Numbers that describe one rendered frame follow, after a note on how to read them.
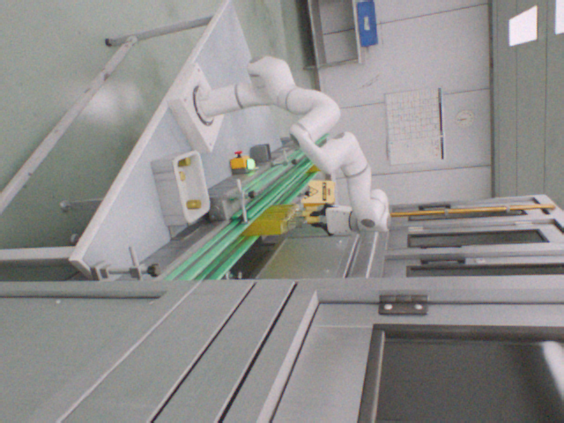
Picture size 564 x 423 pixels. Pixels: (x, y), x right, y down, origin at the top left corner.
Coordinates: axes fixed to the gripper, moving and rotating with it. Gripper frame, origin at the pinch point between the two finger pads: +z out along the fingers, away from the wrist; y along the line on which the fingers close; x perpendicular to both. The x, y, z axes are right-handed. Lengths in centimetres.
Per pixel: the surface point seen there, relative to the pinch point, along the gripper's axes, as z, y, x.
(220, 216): 27.1, 8.3, 23.1
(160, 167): 30, 32, 43
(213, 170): 44.5, 21.1, 2.5
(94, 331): -24, 23, 109
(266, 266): 12.8, -12.4, 19.6
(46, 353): -22, 23, 115
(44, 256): 42, 16, 81
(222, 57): 53, 67, -28
